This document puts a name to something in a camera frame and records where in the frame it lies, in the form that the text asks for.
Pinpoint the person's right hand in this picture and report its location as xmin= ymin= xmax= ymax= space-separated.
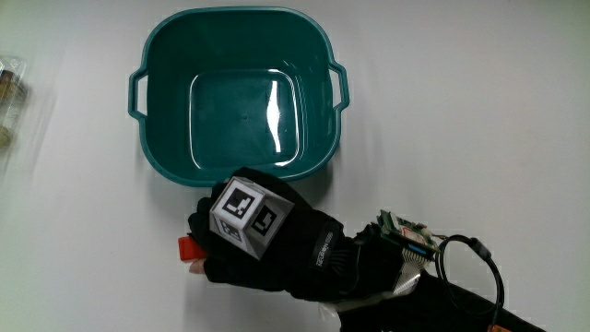
xmin=186 ymin=166 xmax=360 ymax=303

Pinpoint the red block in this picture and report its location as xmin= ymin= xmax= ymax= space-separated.
xmin=177 ymin=235 xmax=208 ymax=263

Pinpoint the person's right forearm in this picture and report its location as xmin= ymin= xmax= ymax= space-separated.
xmin=337 ymin=222 xmax=549 ymax=332

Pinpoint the green circuit board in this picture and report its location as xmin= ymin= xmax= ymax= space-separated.
xmin=376 ymin=209 xmax=442 ymax=262

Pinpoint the teal plastic basin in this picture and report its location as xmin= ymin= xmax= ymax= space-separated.
xmin=127 ymin=6 xmax=351 ymax=188

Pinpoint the clear plastic container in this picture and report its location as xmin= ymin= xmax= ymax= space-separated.
xmin=0 ymin=54 xmax=30 ymax=151

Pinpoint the grey ribbon cable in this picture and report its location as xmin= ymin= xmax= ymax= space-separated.
xmin=391 ymin=247 xmax=431 ymax=297

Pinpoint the black cable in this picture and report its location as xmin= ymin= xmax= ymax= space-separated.
xmin=434 ymin=233 xmax=506 ymax=329

